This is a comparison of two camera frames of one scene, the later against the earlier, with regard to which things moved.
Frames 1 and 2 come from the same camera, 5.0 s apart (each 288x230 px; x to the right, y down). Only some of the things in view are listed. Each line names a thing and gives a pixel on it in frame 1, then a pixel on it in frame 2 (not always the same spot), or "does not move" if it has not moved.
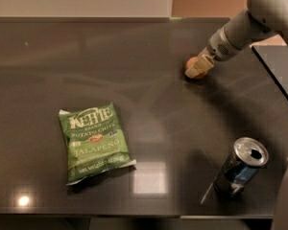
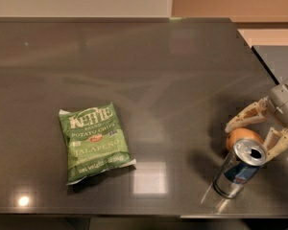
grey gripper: x=219 y=48 -> x=284 y=104
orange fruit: x=190 y=63 -> x=241 y=133
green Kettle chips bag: x=97 y=144 does not move
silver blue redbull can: x=246 y=163 does not move
